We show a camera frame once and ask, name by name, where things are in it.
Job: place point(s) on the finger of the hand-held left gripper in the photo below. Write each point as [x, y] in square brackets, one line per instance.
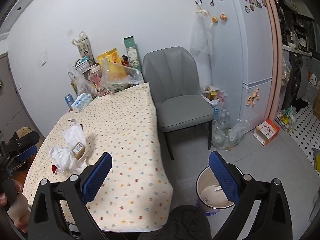
[23, 141]
[27, 153]

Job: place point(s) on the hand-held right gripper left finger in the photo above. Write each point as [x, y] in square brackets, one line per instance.
[98, 177]

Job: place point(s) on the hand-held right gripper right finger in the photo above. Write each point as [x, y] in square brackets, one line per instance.
[222, 180]

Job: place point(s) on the white waste bin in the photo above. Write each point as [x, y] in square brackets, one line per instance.
[207, 181]

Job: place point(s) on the small cardboard box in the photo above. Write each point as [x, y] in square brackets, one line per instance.
[78, 150]

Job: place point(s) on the white paper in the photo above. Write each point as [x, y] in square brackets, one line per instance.
[61, 157]

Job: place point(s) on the white plastic wrapper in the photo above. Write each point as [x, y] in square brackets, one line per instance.
[73, 135]

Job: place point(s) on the person's left hand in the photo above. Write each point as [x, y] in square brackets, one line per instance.
[20, 212]

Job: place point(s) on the small red packet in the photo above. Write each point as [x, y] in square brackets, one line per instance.
[54, 168]

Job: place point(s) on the large clear floor bag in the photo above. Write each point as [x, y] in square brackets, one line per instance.
[230, 135]

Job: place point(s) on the table with dotted cloth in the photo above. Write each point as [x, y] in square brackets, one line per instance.
[125, 135]

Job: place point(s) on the grey door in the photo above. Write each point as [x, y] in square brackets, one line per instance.
[10, 92]

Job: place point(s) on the small paper scrap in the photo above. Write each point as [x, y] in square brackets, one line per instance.
[72, 121]

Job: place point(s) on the person's dark trouser leg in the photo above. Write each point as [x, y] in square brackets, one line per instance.
[185, 222]

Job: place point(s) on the blue drink can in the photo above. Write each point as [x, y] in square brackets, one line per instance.
[68, 101]

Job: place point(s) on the clear plastic bottle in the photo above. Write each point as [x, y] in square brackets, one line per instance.
[226, 117]
[217, 113]

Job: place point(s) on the orange white cardboard box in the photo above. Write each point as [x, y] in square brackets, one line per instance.
[267, 131]

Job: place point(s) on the blue tissue box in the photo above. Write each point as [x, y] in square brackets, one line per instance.
[81, 102]

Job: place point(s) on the yellow black carton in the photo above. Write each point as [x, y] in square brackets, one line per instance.
[73, 88]

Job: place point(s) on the crinkled clear plastic bag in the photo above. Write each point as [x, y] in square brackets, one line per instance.
[80, 82]

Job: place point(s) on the white bag with yellow boxes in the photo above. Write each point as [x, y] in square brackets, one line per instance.
[212, 95]

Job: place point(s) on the yellow giraffe magnet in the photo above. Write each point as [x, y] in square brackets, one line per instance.
[253, 97]

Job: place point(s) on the yellow printed plastic bag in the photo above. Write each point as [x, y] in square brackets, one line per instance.
[287, 117]

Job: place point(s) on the pink capped bottle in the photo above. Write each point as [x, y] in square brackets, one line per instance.
[96, 80]

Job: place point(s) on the clear bag with yellow contents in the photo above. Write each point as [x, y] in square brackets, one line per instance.
[117, 77]

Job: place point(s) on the grey upholstered chair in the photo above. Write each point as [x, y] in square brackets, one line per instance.
[175, 80]

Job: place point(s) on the small red doll figure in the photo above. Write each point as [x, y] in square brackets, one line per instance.
[125, 60]

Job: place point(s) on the yellow snack bag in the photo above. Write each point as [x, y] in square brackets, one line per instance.
[111, 56]

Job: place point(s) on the white refrigerator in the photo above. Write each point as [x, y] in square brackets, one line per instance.
[230, 55]

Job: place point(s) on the tall green box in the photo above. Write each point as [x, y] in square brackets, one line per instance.
[131, 52]

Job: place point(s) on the hanging translucent plastic bag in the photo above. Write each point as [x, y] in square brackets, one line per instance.
[200, 37]

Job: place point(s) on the orange round magnet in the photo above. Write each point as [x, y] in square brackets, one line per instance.
[214, 19]

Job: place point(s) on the orange figure magnet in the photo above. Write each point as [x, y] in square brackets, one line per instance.
[223, 17]

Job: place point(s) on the kitchen shelf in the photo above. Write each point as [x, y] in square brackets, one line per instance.
[297, 30]

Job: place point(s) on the white wall switch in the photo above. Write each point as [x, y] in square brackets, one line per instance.
[43, 60]

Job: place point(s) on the pink door frame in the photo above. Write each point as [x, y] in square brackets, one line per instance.
[273, 55]

